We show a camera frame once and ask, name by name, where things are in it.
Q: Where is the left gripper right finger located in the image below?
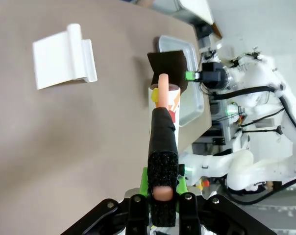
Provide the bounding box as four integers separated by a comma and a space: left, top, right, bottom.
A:
176, 168, 277, 235

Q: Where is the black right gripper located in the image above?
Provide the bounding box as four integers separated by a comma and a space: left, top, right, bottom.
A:
184, 62, 229, 91

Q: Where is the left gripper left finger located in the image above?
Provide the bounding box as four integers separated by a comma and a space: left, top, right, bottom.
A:
61, 167, 151, 235

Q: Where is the dark brown cloth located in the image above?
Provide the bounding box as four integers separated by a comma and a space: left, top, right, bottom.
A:
147, 49, 191, 92

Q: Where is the pink lint roller black handle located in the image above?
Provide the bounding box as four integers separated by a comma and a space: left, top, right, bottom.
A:
146, 73, 182, 228

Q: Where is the silver metal tray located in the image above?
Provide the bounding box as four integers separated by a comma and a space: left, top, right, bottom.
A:
158, 34, 205, 127

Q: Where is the white side table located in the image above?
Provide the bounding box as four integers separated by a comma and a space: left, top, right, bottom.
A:
173, 0, 222, 39

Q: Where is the white lint roller stand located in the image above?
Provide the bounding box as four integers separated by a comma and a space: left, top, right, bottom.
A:
32, 23, 98, 91

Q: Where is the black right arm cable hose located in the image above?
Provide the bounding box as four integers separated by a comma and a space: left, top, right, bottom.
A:
210, 83, 296, 159

